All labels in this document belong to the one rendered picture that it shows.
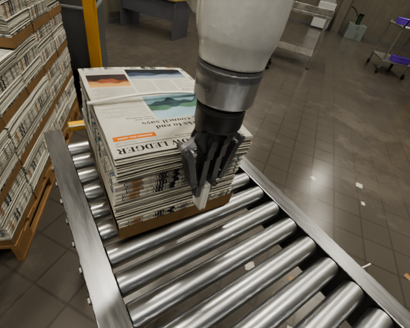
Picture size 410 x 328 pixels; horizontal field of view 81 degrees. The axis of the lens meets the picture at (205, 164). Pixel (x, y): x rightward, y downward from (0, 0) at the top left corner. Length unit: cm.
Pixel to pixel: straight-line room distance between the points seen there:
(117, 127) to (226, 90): 23
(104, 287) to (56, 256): 102
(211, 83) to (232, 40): 6
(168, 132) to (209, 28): 22
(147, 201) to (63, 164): 33
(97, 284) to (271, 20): 50
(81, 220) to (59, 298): 85
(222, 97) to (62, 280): 129
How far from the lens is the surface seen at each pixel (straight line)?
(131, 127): 46
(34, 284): 151
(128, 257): 57
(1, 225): 136
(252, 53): 30
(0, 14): 146
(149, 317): 52
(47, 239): 162
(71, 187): 70
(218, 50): 30
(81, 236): 60
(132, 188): 47
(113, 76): 67
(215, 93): 32
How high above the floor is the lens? 129
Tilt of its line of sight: 40 degrees down
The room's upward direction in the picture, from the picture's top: 13 degrees clockwise
